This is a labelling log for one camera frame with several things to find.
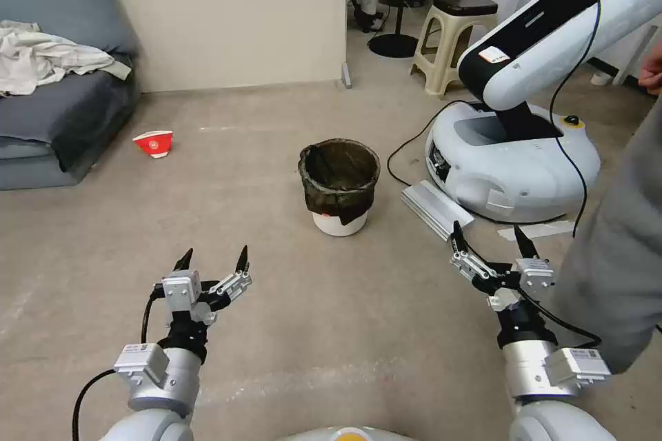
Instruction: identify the standing person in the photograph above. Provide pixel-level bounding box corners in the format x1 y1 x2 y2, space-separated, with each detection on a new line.
547 95 662 376

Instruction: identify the white crumpled cloth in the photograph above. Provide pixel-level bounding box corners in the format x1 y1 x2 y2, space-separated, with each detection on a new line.
0 19 133 97

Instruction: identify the red white paper bowl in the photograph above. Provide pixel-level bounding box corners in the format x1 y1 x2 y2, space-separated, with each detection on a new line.
132 129 177 161

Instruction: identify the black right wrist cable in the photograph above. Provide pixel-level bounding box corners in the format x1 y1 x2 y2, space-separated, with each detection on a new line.
516 285 604 350

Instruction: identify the black round floor stand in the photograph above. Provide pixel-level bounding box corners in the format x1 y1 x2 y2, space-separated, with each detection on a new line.
368 0 421 57

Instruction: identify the black trash bag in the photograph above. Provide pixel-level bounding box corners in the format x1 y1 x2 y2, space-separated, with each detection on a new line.
298 137 381 227

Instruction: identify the beige plastic stool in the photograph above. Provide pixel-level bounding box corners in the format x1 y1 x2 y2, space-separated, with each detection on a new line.
410 0 501 99

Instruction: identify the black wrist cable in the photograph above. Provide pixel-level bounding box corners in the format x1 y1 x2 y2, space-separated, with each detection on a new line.
516 285 604 350
141 285 168 345

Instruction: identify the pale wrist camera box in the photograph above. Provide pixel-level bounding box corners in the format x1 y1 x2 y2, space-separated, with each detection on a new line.
161 269 203 314
514 256 556 291

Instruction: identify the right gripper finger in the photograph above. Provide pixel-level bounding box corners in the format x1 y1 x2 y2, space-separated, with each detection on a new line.
448 220 501 283
513 225 539 262

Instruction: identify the white robot front shell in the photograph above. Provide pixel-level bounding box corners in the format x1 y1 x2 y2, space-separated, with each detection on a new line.
281 424 416 441

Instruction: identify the white floor tape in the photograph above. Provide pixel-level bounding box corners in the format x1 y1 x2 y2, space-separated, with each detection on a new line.
496 220 578 242

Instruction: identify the silver aluminium rail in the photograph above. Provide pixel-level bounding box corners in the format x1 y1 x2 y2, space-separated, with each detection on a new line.
401 180 474 242

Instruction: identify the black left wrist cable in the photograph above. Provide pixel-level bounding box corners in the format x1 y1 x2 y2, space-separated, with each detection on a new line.
141 285 168 345

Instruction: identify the black floor cable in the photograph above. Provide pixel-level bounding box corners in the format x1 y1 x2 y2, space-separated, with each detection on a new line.
387 99 459 187

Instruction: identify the white trash can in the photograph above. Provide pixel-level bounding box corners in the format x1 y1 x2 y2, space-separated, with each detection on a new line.
312 203 372 237

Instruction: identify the black hanging robot cable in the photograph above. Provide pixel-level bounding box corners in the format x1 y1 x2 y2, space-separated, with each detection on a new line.
548 0 611 239

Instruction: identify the grey sofa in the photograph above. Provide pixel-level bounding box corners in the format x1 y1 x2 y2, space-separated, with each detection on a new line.
0 0 141 192

